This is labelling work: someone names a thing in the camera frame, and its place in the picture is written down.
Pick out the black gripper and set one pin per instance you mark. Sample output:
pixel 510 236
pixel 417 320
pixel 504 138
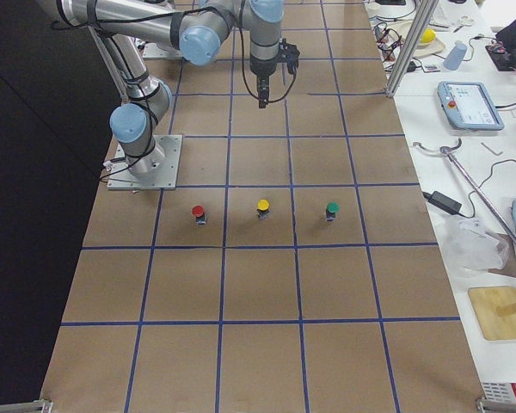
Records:
pixel 262 70

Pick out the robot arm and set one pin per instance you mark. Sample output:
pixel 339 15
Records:
pixel 138 38

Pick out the red push button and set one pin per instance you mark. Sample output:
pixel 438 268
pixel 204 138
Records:
pixel 199 214

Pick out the green push button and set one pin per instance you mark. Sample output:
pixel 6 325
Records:
pixel 331 211

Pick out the white paper cup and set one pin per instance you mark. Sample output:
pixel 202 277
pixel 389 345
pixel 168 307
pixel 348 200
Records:
pixel 372 8

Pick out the beige tray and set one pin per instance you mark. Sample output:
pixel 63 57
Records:
pixel 399 32

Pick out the yellow lemon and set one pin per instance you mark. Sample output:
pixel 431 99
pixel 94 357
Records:
pixel 428 37

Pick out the blue plastic cup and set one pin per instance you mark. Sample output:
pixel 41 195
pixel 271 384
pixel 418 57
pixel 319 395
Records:
pixel 455 57

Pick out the metal reacher tool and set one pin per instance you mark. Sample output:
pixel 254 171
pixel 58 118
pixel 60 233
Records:
pixel 449 152

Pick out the black power adapter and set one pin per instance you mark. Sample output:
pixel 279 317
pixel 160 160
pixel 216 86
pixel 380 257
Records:
pixel 444 203

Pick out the clear plastic bag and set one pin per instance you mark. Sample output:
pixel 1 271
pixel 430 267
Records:
pixel 468 243

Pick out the wooden cutting board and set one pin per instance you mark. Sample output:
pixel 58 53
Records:
pixel 495 310

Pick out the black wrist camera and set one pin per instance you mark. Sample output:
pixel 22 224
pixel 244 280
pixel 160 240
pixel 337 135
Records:
pixel 289 55

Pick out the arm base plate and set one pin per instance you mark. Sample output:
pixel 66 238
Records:
pixel 153 51
pixel 159 170

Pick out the aluminium frame post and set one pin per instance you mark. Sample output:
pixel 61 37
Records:
pixel 422 18

